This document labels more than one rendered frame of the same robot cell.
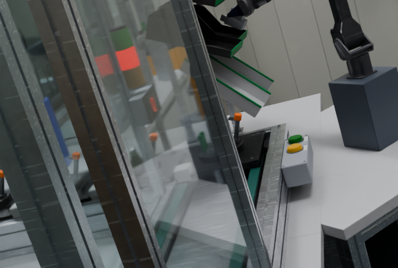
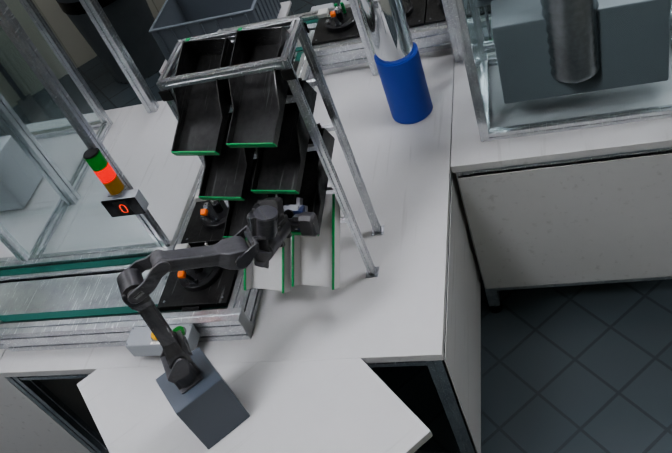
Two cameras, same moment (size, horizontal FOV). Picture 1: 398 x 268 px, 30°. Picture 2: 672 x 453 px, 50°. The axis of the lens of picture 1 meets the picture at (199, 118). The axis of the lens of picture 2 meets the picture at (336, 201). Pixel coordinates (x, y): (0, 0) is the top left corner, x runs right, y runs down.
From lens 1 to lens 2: 3.29 m
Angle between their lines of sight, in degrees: 87
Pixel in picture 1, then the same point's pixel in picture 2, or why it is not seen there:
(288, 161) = (139, 331)
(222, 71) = not seen: hidden behind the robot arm
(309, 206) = (128, 359)
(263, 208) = (72, 323)
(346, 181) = (149, 386)
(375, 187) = (120, 408)
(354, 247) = not seen: hidden behind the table
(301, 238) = (86, 357)
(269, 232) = (36, 331)
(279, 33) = not seen: outside the picture
